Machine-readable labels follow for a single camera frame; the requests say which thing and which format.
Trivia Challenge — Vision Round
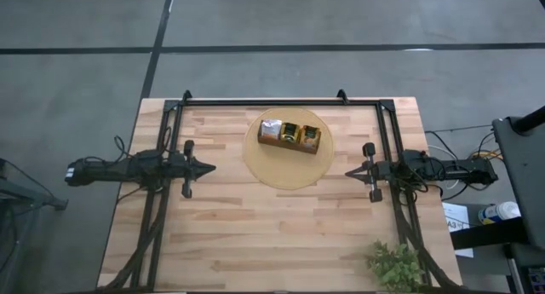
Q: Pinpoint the black cart beam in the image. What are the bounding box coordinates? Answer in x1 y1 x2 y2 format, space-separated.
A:
450 216 531 251

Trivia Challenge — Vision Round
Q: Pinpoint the yellow cable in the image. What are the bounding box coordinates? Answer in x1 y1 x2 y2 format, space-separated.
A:
470 148 503 162

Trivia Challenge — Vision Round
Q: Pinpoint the dark grey cart top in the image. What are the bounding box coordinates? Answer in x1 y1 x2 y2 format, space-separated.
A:
492 114 545 252

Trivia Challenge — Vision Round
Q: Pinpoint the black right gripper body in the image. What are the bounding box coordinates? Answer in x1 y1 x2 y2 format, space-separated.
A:
362 142 387 204

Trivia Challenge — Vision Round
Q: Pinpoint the round woven straw placemat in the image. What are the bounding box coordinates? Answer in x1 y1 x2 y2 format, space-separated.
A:
242 107 336 191

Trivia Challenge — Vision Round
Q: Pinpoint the green lemon lime tea bag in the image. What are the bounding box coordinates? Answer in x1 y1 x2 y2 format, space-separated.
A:
279 121 301 144

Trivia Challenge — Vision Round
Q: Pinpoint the white blue wipes canister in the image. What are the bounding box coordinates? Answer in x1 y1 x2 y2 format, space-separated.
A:
477 201 522 226

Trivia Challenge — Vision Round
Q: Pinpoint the brown wooden compartment box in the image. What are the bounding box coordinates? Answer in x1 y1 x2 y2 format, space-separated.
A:
257 118 323 155

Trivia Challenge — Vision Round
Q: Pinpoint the grey metal stand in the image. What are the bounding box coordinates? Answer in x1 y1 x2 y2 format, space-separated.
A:
0 157 69 294

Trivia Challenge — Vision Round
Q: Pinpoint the black metal table frame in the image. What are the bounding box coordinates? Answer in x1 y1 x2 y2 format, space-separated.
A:
100 89 463 294

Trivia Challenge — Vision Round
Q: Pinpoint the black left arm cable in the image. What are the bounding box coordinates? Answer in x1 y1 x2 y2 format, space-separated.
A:
80 126 172 165

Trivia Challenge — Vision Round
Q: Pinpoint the white paper sheet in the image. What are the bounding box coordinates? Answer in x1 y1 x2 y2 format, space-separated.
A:
441 202 474 259

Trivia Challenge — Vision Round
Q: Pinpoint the black cart pole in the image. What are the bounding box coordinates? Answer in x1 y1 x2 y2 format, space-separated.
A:
510 105 545 133

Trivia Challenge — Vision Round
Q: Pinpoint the green potted plant white pot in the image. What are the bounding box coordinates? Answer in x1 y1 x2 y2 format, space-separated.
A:
364 239 426 294

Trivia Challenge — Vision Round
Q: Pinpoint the orange peach tea bag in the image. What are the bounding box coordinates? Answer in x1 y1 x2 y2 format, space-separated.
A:
299 124 322 151

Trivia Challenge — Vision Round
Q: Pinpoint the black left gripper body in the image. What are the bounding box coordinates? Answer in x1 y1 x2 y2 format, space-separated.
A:
169 139 198 199

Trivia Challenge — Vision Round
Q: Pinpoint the white orange Tazo tea bag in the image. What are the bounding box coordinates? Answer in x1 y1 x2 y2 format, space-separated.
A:
260 118 284 141

